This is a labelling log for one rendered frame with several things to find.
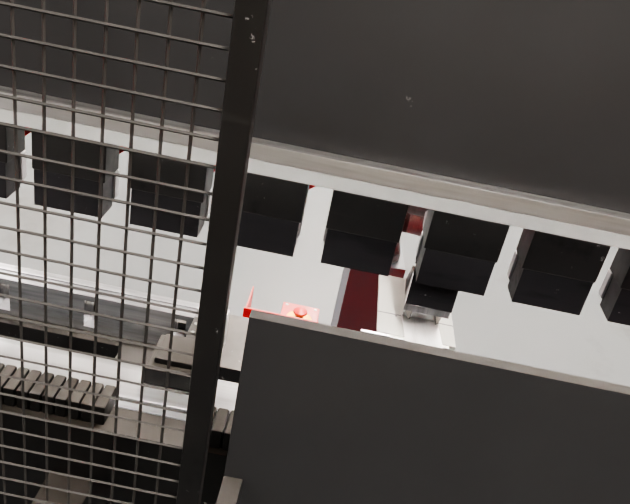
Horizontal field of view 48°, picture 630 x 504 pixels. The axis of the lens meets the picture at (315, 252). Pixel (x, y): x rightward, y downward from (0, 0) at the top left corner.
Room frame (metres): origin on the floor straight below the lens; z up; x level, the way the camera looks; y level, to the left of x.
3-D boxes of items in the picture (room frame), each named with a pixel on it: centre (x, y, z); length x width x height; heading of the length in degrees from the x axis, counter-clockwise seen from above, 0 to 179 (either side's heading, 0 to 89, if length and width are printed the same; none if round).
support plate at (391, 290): (1.46, -0.26, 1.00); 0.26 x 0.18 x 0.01; 0
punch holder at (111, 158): (1.32, 0.51, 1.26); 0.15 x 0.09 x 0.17; 90
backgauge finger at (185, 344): (1.16, 0.21, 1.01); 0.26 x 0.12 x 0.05; 0
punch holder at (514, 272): (1.32, -0.49, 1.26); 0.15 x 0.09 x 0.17; 90
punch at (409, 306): (1.31, -0.26, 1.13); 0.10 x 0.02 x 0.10; 90
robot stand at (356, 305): (2.14, -0.21, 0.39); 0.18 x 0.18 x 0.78; 4
